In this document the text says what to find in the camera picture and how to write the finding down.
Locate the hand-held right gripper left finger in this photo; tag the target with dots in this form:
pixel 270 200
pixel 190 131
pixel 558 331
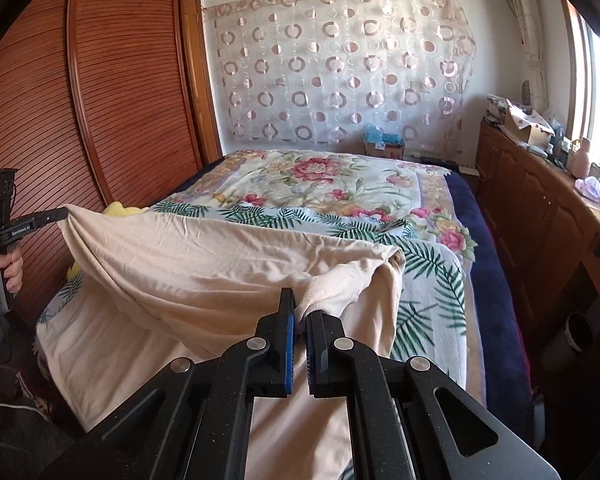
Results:
pixel 290 360

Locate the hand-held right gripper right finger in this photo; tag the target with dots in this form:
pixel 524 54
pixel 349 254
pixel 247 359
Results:
pixel 311 360

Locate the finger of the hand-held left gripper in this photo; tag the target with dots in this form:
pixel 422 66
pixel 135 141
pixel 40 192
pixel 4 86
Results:
pixel 56 217

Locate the beige printed t-shirt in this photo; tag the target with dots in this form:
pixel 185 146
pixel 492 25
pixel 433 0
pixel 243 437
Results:
pixel 180 270

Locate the person's left hand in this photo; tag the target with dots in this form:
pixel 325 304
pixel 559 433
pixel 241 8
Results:
pixel 14 272

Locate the yellow garment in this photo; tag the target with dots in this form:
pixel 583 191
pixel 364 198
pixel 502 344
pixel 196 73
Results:
pixel 125 208

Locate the wooden slatted wardrobe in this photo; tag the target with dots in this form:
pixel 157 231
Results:
pixel 105 100

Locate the palm leaf print blanket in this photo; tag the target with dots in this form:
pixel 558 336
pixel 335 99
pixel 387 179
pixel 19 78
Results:
pixel 430 300

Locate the floral blanket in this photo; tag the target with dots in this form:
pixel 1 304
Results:
pixel 320 180

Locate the cardboard box with blue cloth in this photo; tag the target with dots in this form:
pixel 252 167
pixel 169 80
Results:
pixel 385 145

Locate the wooden side cabinet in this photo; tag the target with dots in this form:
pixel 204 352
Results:
pixel 540 220

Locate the dark trash bin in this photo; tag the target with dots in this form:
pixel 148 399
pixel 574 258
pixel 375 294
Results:
pixel 580 335

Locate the circle patterned sheer curtain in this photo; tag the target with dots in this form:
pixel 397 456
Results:
pixel 340 60

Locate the stack of boxes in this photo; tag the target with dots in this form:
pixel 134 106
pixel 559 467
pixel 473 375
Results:
pixel 495 110

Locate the cardboard box with patterned paper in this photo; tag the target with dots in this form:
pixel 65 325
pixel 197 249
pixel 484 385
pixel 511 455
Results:
pixel 527 127

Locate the pink and purple pouch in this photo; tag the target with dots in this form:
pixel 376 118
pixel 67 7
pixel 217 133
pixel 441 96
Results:
pixel 588 188

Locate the pink bottle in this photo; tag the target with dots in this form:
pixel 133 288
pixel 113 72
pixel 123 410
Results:
pixel 580 160

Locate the white patterned window curtain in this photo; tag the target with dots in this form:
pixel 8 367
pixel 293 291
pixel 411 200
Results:
pixel 525 25

